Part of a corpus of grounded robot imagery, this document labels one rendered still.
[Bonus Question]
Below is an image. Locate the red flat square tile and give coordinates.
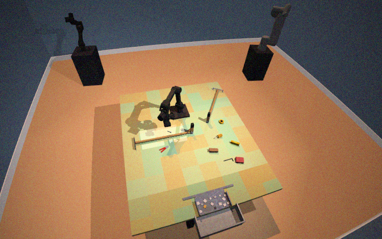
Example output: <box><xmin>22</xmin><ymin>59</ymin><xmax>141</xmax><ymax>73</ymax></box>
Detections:
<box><xmin>235</xmin><ymin>157</ymin><xmax>244</xmax><ymax>164</ymax></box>

